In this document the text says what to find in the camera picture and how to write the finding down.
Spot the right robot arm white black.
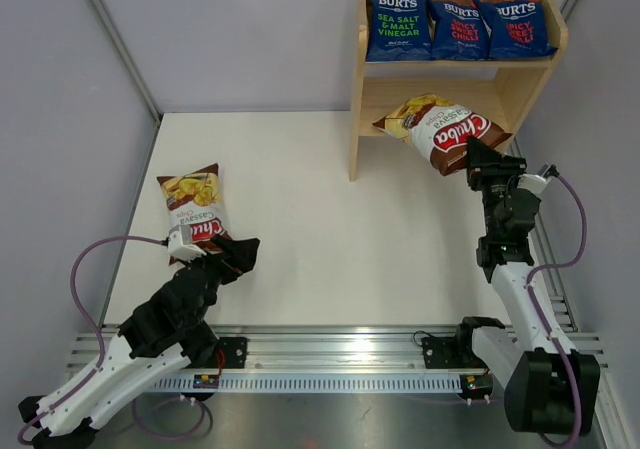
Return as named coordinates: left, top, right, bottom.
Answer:
left=453, top=137, right=601, bottom=447

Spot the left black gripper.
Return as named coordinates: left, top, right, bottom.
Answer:
left=179, top=234, right=259, bottom=326

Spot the blue Burts sea salt bag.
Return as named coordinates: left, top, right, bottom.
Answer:
left=366, top=0, right=432, bottom=63

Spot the blue Burts chilli bag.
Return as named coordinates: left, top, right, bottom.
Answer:
left=428, top=0, right=490, bottom=61
left=473, top=0, right=557, bottom=59

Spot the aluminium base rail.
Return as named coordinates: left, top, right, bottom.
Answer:
left=67, top=324, right=611, bottom=395

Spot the large Chuba cassava chips bag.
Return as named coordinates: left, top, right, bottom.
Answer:
left=372, top=93, right=511, bottom=176

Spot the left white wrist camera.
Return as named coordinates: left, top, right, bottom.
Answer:
left=167, top=225, right=205, bottom=264

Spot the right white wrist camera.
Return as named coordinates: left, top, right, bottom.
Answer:
left=517, top=164, right=559, bottom=196

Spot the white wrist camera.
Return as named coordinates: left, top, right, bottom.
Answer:
left=167, top=225, right=205, bottom=264
left=517, top=164, right=559, bottom=196

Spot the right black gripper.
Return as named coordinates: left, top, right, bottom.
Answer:
left=465, top=136, right=527, bottom=237

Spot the wooden two-tier shelf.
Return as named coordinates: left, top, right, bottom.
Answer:
left=348, top=0, right=569, bottom=181

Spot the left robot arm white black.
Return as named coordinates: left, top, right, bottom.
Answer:
left=17, top=236, right=260, bottom=448

